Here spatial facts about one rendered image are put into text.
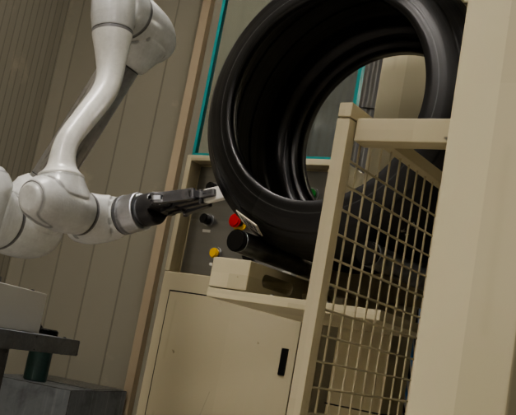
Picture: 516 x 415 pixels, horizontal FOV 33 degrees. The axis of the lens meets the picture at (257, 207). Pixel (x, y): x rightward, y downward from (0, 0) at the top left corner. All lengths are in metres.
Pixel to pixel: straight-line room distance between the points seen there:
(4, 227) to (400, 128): 1.38
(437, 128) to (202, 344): 1.68
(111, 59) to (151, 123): 3.47
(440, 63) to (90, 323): 4.17
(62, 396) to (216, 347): 2.10
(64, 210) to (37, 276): 3.79
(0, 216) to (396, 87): 0.99
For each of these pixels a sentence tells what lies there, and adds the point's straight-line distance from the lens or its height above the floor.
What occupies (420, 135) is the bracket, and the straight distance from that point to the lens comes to 1.02.
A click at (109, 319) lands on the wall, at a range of 5.47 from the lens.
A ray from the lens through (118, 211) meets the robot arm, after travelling 1.99.
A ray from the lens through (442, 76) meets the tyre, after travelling 1.59.
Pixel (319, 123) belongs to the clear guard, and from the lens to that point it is 2.58.
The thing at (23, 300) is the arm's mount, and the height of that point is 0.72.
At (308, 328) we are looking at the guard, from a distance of 1.01.
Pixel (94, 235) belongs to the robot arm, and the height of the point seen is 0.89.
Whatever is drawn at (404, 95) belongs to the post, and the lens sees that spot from 2.04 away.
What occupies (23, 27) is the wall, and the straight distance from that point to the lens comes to 5.63.
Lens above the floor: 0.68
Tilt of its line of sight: 10 degrees up
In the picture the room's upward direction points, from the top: 11 degrees clockwise
